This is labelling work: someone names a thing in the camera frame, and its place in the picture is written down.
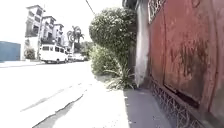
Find white car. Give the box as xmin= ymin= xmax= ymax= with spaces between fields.
xmin=67 ymin=53 xmax=89 ymax=63

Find white van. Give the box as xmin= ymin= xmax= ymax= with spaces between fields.
xmin=38 ymin=44 xmax=70 ymax=64

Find pale concrete pavement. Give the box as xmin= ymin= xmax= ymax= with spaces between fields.
xmin=33 ymin=77 xmax=174 ymax=128

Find tall pale building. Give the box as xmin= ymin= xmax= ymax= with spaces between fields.
xmin=24 ymin=4 xmax=73 ymax=61

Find blue wall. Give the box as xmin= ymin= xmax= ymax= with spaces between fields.
xmin=0 ymin=40 xmax=22 ymax=63

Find grey concrete road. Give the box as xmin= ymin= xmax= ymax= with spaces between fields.
xmin=0 ymin=60 xmax=98 ymax=128

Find large round green bush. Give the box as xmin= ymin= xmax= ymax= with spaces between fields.
xmin=88 ymin=7 xmax=138 ymax=68

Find spiky green plant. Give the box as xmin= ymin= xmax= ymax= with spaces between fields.
xmin=104 ymin=64 xmax=137 ymax=91

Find grey concrete pillar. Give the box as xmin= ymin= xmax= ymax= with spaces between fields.
xmin=134 ymin=0 xmax=151 ymax=89

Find palm tree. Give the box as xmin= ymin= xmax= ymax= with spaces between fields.
xmin=66 ymin=25 xmax=86 ymax=54

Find pale concrete sidewalk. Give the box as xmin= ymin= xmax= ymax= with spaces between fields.
xmin=0 ymin=59 xmax=46 ymax=69

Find red metal gate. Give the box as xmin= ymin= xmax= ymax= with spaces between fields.
xmin=146 ymin=0 xmax=224 ymax=128

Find overhead wires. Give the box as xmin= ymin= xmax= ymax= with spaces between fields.
xmin=84 ymin=0 xmax=97 ymax=15

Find low green bush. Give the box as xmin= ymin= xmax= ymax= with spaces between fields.
xmin=89 ymin=44 xmax=120 ymax=76

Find small bush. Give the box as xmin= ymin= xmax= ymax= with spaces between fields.
xmin=23 ymin=46 xmax=36 ymax=61

